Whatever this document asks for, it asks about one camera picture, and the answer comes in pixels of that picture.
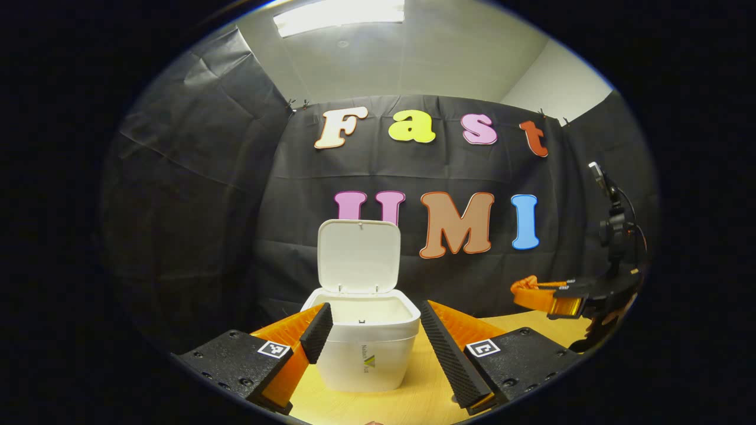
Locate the ceiling light panel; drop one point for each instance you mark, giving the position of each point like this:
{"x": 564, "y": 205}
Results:
{"x": 336, "y": 15}

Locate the black backdrop cloth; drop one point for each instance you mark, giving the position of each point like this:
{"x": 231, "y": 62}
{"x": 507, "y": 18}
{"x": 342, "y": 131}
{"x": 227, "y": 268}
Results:
{"x": 195, "y": 206}

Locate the white desktop garbage bin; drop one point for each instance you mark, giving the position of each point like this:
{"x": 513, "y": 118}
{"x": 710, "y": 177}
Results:
{"x": 366, "y": 360}

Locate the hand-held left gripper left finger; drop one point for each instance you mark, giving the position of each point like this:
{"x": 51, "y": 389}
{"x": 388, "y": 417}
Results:
{"x": 319, "y": 333}

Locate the wooden desktop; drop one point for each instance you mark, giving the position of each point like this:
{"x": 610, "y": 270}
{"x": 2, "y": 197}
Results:
{"x": 378, "y": 407}

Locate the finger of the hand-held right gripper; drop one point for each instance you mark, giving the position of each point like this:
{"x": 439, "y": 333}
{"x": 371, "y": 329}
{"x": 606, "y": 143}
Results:
{"x": 546, "y": 283}
{"x": 531, "y": 298}

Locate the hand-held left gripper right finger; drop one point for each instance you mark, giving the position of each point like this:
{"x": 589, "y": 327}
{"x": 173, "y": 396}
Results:
{"x": 446, "y": 360}

